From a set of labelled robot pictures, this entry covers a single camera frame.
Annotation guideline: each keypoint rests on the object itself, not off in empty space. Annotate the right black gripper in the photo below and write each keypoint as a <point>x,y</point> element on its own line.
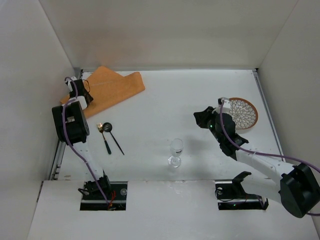
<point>203,118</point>

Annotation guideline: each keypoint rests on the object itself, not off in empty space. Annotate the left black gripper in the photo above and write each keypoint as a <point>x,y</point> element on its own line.
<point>81,89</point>

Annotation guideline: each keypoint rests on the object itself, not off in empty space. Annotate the orange cloth napkin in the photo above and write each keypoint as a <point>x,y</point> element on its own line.
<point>109,88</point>

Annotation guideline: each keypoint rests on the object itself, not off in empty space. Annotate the floral patterned ceramic plate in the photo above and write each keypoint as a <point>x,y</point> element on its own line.
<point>243,113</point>

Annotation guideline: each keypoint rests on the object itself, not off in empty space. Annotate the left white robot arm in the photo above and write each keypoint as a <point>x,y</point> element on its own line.
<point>72,128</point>

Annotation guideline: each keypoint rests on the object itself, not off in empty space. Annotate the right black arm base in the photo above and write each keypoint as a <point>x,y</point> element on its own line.
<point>231,196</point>

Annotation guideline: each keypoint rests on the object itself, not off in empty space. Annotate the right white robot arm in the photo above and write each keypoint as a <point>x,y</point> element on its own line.
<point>294,186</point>

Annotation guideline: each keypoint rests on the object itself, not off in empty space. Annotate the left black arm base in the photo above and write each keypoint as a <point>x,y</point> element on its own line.
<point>94,200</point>

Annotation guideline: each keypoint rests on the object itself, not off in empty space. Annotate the black spoon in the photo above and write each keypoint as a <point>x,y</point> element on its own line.
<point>107,127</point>

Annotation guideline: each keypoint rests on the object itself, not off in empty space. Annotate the clear wine glass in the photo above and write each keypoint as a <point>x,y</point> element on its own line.
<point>176,149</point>

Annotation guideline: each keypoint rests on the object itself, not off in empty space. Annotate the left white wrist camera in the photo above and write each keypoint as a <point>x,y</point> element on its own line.
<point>71,82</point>

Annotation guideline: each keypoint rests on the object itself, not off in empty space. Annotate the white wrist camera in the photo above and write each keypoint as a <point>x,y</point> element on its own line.
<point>71,82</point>
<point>224,104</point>

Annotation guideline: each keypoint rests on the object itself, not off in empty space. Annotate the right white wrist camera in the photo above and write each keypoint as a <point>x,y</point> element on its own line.
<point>224,104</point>

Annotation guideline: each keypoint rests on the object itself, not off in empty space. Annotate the gold fork dark handle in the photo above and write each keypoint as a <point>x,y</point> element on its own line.
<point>100,129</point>

